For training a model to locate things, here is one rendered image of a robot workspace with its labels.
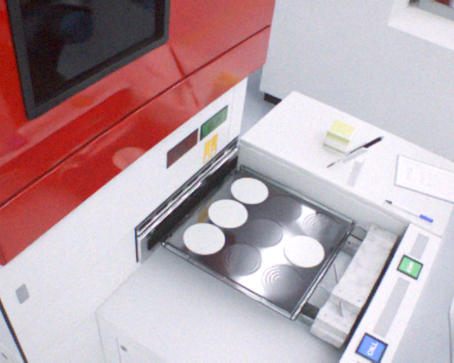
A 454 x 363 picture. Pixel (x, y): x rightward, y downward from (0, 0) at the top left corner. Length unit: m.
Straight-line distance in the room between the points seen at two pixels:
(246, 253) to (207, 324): 0.20
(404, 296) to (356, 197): 0.33
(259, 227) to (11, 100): 0.80
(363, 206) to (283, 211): 0.22
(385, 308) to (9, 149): 0.83
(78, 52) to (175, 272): 0.71
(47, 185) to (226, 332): 0.59
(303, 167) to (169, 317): 0.54
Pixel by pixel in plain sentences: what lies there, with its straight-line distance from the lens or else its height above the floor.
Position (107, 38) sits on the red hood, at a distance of 0.74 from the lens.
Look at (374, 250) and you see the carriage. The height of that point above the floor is 0.88.
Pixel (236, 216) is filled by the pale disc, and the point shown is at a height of 0.90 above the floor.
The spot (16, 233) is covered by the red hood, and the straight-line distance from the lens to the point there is 0.76.
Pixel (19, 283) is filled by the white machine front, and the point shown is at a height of 1.10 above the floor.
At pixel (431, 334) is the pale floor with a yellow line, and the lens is 2.40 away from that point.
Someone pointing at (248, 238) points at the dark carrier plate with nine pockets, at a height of 0.90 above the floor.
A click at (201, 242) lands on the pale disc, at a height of 0.90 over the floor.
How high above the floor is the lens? 1.82
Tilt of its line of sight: 43 degrees down
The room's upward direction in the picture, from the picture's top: 7 degrees clockwise
